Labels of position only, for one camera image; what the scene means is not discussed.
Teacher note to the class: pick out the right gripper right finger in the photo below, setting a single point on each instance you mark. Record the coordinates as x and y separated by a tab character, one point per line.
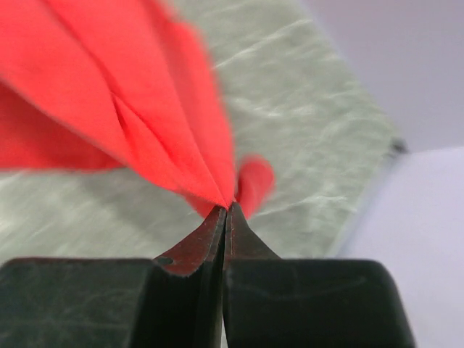
269	301

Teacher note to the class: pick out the red t-shirt garment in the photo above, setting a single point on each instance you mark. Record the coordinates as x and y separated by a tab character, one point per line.
96	85

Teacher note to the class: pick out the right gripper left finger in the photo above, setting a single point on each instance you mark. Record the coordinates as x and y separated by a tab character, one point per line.
173	300

